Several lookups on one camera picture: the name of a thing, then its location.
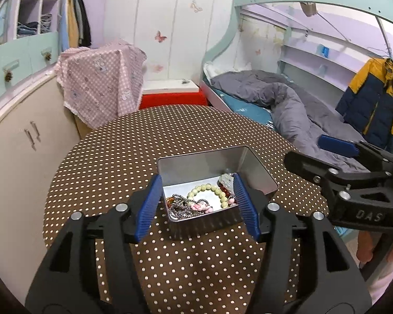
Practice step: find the teal drawer unit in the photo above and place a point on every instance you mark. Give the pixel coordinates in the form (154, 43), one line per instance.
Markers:
(23, 55)

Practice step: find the pine cone drawer knob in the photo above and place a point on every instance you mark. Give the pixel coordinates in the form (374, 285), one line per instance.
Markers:
(47, 56)
(8, 76)

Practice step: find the yellow and navy jacket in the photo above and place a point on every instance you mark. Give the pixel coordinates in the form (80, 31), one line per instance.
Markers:
(363, 104)

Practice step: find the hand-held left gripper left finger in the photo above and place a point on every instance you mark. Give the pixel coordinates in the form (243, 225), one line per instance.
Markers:
(147, 209)

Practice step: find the hanging clothes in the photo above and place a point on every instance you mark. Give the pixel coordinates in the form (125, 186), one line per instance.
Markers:
(75, 23)

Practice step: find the teal bed sheet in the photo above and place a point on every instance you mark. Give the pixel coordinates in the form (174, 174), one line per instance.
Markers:
(245, 108)

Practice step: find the white open wardrobe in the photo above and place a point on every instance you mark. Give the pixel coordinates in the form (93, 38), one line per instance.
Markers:
(41, 3)

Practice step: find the white cabinet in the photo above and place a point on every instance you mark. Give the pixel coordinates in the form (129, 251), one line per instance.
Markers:
(16, 170)

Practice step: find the folded jeans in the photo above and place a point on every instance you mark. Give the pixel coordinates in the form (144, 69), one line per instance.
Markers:
(28, 27)

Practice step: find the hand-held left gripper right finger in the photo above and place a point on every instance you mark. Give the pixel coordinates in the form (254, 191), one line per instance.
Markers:
(245, 206)

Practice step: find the pale butterfly wall sticker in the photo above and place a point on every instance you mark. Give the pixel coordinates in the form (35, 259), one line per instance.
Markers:
(196, 6)

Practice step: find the white pillow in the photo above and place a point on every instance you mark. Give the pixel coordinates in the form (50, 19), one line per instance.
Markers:
(216, 72)

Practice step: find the pink checked cloth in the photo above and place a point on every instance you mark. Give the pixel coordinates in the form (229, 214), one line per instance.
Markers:
(101, 78)

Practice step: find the person's pale pink clothing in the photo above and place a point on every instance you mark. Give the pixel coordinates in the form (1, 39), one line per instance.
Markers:
(386, 278)

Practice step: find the grey metal tin box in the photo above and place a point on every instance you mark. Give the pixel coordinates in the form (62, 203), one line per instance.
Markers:
(199, 166)

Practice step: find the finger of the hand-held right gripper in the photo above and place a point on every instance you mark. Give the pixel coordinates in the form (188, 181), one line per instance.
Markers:
(337, 145)
(311, 166)

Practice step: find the brown hanging ornament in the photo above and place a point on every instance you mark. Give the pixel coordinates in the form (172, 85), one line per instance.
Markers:
(308, 8)

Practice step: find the white wall shelf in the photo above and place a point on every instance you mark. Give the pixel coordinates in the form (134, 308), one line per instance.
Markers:
(301, 55)

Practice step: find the pink butterfly wall sticker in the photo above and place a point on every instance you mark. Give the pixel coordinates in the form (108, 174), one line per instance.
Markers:
(160, 36)

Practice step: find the small blue box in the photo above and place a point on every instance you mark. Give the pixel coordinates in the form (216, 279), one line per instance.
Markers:
(324, 50)

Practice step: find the person's right hand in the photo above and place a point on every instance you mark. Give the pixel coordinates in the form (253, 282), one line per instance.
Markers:
(365, 245)

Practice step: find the red stool with white top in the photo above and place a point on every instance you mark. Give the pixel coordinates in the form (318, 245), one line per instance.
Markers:
(170, 99)

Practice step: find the grey duvet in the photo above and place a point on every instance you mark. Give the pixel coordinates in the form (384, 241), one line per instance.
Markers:
(291, 111)

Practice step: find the brown polka-dot tablecloth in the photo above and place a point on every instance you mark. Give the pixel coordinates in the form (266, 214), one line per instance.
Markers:
(118, 144)

